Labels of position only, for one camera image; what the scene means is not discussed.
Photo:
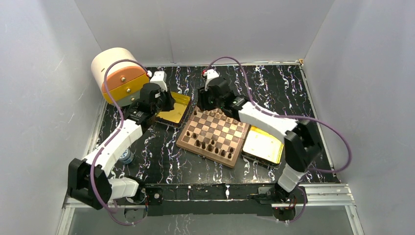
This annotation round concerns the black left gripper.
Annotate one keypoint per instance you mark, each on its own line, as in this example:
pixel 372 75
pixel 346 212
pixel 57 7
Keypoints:
pixel 170 105

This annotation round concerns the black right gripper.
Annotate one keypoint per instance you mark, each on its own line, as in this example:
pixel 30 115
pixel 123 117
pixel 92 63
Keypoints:
pixel 202 104

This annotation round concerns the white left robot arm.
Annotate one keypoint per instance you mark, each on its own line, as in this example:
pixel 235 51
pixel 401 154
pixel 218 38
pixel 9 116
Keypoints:
pixel 88 180

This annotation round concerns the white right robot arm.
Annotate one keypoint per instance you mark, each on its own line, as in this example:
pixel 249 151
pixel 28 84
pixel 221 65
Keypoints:
pixel 300 137

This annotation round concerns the wooden chess board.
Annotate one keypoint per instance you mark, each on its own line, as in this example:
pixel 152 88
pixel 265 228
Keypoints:
pixel 214 125

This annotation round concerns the gold tin box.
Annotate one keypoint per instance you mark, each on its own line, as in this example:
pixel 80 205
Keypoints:
pixel 176 116

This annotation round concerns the round cream drawer cabinet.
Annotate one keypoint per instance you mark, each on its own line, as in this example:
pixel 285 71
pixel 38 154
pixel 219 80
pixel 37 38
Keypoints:
pixel 124 80

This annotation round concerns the small white blue bottle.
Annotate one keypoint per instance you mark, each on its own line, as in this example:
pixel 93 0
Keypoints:
pixel 127 157

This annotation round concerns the gold tin lid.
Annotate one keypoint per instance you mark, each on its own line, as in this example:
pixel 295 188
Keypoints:
pixel 262 147

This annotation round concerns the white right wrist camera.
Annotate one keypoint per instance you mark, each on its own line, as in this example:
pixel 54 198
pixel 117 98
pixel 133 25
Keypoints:
pixel 209 75

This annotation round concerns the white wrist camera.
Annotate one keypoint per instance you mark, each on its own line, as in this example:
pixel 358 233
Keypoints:
pixel 209 75
pixel 159 78

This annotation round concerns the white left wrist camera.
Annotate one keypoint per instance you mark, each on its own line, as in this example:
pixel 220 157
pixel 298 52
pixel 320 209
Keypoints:
pixel 159 78

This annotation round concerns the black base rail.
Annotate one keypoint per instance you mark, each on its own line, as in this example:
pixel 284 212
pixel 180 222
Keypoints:
pixel 262 199

